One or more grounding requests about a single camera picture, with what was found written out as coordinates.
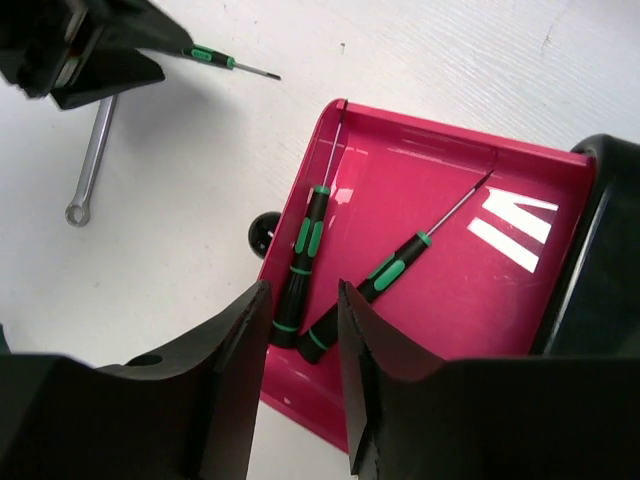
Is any black drawer cabinet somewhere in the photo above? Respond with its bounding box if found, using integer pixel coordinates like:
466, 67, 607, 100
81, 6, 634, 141
530, 134, 639, 358

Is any small green precision screwdriver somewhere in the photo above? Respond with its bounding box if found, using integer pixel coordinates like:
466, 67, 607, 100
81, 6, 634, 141
182, 44, 281, 81

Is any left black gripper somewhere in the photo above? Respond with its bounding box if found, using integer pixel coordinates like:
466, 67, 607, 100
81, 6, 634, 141
1, 0, 193, 110

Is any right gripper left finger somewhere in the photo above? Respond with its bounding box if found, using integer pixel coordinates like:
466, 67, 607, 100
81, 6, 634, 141
1, 281, 271, 479

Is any silver combination wrench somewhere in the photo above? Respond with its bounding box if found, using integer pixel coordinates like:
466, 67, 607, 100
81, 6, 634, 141
65, 95, 118, 227

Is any pink top drawer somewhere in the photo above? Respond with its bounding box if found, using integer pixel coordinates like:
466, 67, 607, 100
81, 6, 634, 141
247, 98, 599, 455

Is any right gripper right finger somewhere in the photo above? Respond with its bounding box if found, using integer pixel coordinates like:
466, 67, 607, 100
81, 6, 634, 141
338, 282, 639, 479

